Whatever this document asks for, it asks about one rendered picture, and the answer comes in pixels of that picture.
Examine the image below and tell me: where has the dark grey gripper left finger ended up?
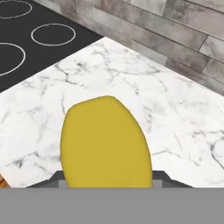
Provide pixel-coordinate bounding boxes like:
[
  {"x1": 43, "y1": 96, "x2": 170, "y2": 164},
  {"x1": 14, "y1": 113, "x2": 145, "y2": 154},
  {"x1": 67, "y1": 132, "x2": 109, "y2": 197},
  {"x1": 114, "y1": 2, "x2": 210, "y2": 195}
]
[{"x1": 26, "y1": 171, "x2": 70, "y2": 189}]

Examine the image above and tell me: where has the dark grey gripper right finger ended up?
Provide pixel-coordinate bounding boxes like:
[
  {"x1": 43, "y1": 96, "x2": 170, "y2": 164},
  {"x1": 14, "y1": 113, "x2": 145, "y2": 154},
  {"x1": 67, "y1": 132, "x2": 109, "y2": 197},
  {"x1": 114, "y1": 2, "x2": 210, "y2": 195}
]
[{"x1": 151, "y1": 170, "x2": 194, "y2": 189}]

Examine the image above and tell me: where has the yellow mustard bottle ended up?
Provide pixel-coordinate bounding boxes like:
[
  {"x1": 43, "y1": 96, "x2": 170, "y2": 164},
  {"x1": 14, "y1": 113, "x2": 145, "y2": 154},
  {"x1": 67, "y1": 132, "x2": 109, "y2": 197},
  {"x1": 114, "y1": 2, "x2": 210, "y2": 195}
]
[{"x1": 59, "y1": 94, "x2": 154, "y2": 189}]

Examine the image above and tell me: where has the black hob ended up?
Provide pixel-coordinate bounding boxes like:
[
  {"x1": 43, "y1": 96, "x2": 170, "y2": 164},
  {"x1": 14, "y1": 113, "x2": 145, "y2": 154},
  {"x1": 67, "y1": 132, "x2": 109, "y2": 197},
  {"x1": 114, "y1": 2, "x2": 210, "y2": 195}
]
[{"x1": 0, "y1": 0, "x2": 105, "y2": 94}]

